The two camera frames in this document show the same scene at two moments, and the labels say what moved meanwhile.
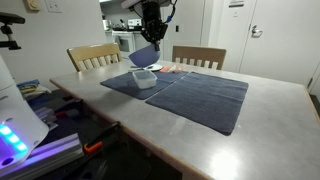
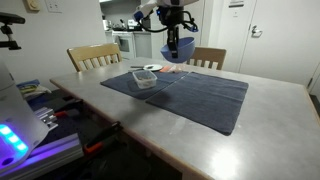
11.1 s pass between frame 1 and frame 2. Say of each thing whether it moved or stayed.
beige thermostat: stayed
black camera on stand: stayed
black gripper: moved
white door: stayed
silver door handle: stayed
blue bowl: moved
